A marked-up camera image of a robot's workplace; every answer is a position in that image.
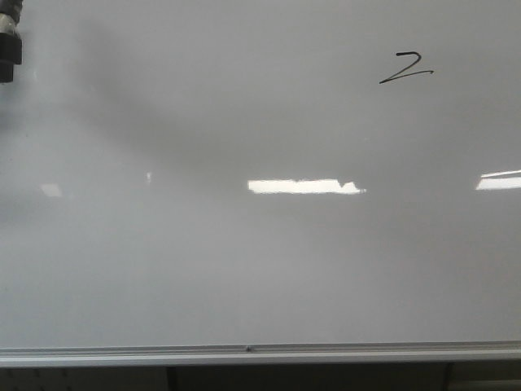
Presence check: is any black taped whiteboard marker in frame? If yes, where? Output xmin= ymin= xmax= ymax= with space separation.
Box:
xmin=0 ymin=0 xmax=23 ymax=84

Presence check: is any white whiteboard with aluminium frame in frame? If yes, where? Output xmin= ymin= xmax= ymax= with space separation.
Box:
xmin=1 ymin=1 xmax=520 ymax=367

